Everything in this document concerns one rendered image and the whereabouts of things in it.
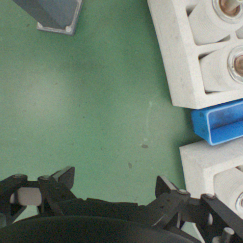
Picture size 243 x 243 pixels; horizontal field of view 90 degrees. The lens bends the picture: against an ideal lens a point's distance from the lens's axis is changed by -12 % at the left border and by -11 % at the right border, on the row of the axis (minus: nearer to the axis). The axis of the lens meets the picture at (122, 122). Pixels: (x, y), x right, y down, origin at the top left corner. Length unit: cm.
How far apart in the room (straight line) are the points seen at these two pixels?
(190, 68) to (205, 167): 26
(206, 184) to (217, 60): 31
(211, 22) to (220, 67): 9
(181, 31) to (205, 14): 7
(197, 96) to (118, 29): 36
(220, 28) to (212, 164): 32
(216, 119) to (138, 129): 31
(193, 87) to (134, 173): 38
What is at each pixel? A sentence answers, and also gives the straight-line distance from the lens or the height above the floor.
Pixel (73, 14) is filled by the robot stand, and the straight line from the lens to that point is 58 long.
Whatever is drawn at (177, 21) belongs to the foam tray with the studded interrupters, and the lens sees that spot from 39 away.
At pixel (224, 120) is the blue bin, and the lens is 63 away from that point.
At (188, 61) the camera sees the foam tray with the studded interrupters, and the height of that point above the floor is 18.
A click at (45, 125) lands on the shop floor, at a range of 60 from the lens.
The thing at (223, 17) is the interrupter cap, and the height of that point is 25.
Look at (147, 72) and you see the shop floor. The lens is 51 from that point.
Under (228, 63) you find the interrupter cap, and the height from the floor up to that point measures 26.
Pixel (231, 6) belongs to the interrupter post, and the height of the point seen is 26.
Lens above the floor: 50
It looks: 80 degrees down
